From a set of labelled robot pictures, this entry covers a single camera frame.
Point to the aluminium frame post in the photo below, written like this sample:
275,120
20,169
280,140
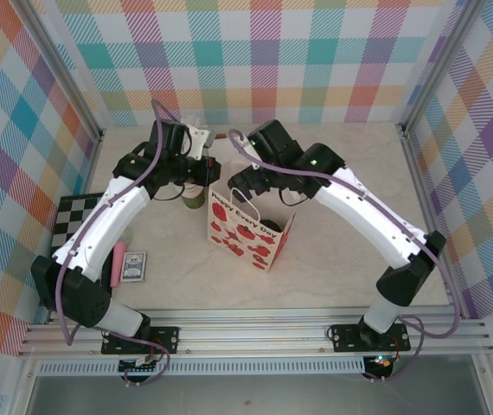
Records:
441,65
56,65

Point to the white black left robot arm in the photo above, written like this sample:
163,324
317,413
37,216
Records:
95,229

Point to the blue playing card deck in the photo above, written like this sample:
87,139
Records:
134,268

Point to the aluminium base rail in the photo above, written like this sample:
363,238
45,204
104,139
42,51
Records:
251,333

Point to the pink eraser stick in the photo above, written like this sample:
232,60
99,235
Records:
118,268

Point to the black plastic cup lid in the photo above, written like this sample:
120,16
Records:
271,226

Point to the green paper coffee cup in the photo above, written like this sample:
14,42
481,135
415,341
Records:
192,201

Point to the left controller circuit board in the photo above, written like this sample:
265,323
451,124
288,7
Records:
140,367

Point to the cardboard box white inside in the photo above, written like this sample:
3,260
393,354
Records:
225,155

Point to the right controller circuit board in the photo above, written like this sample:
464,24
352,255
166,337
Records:
382,362

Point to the aluminium side rail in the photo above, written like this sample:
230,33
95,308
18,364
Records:
428,194

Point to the black silver chessboard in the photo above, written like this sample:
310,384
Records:
73,216

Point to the controller circuit board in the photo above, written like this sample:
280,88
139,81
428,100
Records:
140,367
382,362

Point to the white red poppy gift bag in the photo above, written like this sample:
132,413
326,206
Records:
238,233

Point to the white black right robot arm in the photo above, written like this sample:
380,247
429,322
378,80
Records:
367,216

